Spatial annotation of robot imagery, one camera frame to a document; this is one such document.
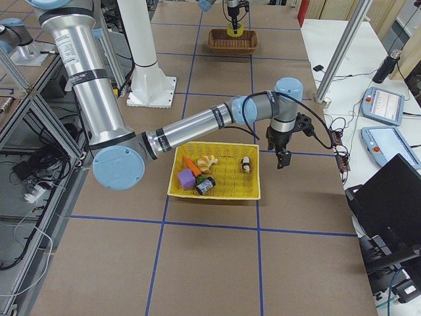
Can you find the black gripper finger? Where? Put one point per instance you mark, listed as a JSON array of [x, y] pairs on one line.
[[234, 26]]

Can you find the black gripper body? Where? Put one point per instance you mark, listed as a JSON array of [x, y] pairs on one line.
[[231, 9], [278, 139]]

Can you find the yellow tape roll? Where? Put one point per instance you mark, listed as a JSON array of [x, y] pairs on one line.
[[230, 33]]

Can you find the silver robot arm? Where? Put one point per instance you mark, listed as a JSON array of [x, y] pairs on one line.
[[121, 153], [14, 34]]

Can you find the brown wicker basket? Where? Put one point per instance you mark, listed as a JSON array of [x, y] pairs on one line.
[[221, 43]]

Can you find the yellow woven basket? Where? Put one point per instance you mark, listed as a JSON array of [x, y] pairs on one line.
[[231, 182]]

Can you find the toy panda figure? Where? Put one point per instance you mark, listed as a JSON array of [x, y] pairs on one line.
[[246, 164]]

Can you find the toy croissant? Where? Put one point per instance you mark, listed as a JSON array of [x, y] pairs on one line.
[[205, 162]]

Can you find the small dark labelled jar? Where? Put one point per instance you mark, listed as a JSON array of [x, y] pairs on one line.
[[203, 187]]

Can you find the small black desk device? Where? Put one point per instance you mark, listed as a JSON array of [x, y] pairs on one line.
[[318, 68]]

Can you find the orange toy carrot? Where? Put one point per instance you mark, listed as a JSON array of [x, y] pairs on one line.
[[192, 166]]

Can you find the purple foam cube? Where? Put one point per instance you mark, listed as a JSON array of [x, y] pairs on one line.
[[186, 179]]

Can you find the near teach pendant tablet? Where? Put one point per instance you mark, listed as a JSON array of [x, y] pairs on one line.
[[385, 142]]

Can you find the teach pendant tablet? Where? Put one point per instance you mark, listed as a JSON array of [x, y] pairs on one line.
[[383, 106], [385, 142]]

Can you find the far teach pendant tablet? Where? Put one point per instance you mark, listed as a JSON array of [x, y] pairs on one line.
[[383, 106]]

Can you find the black water bottle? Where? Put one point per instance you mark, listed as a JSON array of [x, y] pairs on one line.
[[387, 66]]

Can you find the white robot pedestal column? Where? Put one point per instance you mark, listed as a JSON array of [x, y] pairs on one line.
[[150, 86]]

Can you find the aluminium frame post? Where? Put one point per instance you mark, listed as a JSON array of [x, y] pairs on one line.
[[345, 41]]

